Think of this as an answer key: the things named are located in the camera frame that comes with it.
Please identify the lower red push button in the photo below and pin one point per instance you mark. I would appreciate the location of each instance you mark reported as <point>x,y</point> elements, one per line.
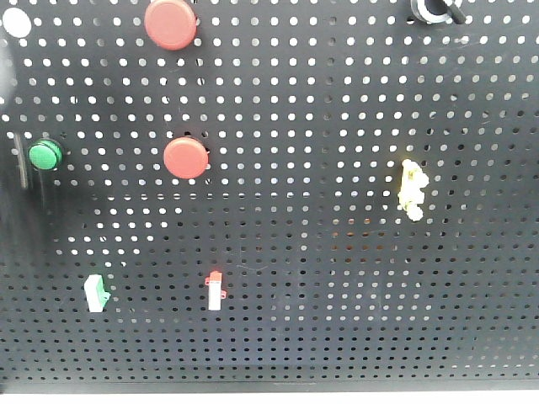
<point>185,158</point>

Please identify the red push button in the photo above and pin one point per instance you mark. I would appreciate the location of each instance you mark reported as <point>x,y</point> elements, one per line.
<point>170,24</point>
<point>185,158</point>

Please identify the upper red push button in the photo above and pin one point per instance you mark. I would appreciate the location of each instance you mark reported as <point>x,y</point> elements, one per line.
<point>170,24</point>

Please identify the green round push button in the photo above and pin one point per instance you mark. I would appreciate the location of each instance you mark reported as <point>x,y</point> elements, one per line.
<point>45,154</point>

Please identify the white round button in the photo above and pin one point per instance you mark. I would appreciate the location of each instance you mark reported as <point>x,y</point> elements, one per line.
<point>16,22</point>

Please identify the black perforated pegboard panel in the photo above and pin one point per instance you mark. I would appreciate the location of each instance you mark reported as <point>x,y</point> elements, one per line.
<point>307,110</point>

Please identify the red white toggle switch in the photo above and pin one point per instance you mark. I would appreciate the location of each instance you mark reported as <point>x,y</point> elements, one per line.
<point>215,291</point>

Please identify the yellow white toggle switch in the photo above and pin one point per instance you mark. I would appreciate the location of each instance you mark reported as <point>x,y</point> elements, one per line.
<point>411,195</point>

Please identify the green white toggle switch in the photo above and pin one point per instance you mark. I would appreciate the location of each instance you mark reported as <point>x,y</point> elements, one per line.
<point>96,295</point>

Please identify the black rotary selector switch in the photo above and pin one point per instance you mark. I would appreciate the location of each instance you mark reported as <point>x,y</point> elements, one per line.
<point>438,12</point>

